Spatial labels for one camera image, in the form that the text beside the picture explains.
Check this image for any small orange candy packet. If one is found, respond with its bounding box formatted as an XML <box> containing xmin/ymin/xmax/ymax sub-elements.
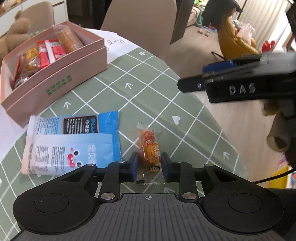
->
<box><xmin>136</xmin><ymin>123</ymin><xmax>162</xmax><ymax>185</ymax></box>

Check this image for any blue snack bag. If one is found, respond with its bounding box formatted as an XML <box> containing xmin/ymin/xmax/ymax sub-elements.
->
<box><xmin>21</xmin><ymin>111</ymin><xmax>121</xmax><ymax>176</ymax></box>

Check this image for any long orange biscuit pack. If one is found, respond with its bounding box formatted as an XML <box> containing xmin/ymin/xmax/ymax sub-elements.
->
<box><xmin>53</xmin><ymin>24</ymin><xmax>84</xmax><ymax>53</ymax></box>

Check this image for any long red snack pack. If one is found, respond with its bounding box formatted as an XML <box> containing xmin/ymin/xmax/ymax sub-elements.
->
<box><xmin>37</xmin><ymin>39</ymin><xmax>66</xmax><ymax>69</ymax></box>

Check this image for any gloved right hand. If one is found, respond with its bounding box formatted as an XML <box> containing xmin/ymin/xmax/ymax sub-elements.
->
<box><xmin>262</xmin><ymin>99</ymin><xmax>295</xmax><ymax>168</ymax></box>

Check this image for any green checked tablecloth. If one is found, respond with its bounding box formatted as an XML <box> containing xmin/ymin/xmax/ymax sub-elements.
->
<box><xmin>1</xmin><ymin>48</ymin><xmax>248</xmax><ymax>240</ymax></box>

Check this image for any beige chair behind table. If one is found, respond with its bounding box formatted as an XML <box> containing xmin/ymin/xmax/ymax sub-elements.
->
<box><xmin>100</xmin><ymin>0</ymin><xmax>177</xmax><ymax>61</ymax></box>

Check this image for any white table runner cloth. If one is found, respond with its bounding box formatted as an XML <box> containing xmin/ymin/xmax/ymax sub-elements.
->
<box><xmin>1</xmin><ymin>22</ymin><xmax>138</xmax><ymax>159</ymax></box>

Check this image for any pink cardboard box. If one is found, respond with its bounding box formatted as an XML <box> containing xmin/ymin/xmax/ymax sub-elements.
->
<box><xmin>1</xmin><ymin>22</ymin><xmax>107</xmax><ymax>127</ymax></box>

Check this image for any beige dining chair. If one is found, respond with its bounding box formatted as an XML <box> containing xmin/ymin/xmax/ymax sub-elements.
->
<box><xmin>21</xmin><ymin>1</ymin><xmax>55</xmax><ymax>33</ymax></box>

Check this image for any brown plush toy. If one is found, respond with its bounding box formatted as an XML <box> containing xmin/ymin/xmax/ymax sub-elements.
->
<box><xmin>0</xmin><ymin>11</ymin><xmax>31</xmax><ymax>63</ymax></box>

